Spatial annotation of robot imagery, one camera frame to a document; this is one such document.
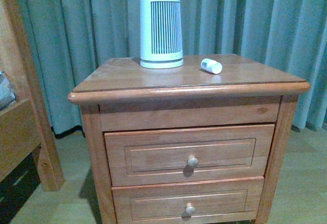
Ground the grey curtain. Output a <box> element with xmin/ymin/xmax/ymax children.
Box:
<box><xmin>18</xmin><ymin>0</ymin><xmax>326</xmax><ymax>135</ymax></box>

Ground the white cylindrical air purifier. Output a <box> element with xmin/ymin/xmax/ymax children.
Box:
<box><xmin>140</xmin><ymin>0</ymin><xmax>183</xmax><ymax>69</ymax></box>

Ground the white medicine bottle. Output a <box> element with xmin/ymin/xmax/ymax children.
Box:
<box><xmin>201</xmin><ymin>58</ymin><xmax>223</xmax><ymax>74</ymax></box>

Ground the wooden bed frame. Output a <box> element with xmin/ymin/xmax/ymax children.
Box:
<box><xmin>1</xmin><ymin>0</ymin><xmax>64</xmax><ymax>191</ymax></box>

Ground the wooden nightstand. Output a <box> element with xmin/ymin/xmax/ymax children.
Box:
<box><xmin>68</xmin><ymin>54</ymin><xmax>310</xmax><ymax>223</ymax></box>

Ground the checkered bedding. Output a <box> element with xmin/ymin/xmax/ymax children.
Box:
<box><xmin>0</xmin><ymin>71</ymin><xmax>15</xmax><ymax>110</ymax></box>

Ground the wooden drawer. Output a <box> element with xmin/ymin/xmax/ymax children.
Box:
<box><xmin>112</xmin><ymin>177</ymin><xmax>264</xmax><ymax>223</ymax></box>
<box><xmin>105</xmin><ymin>124</ymin><xmax>274</xmax><ymax>187</ymax></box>

